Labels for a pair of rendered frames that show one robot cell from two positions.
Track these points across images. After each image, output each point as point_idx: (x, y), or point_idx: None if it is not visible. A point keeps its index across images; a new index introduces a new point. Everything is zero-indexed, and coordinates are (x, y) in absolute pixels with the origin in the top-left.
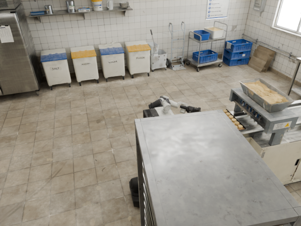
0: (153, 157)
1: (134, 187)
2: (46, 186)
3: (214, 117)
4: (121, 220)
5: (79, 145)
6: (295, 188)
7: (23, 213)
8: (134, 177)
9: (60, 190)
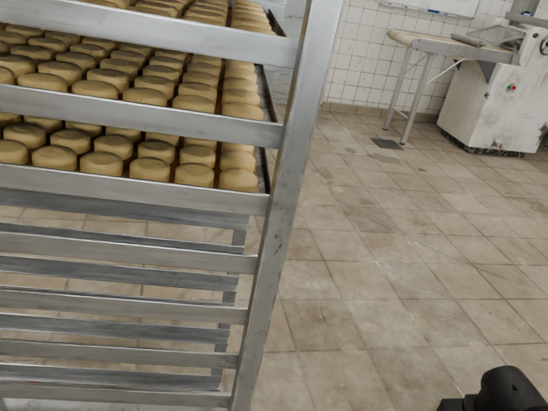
0: None
1: (484, 379)
2: (446, 258)
3: None
4: (381, 389)
5: None
6: None
7: (377, 232)
8: (523, 374)
9: (443, 276)
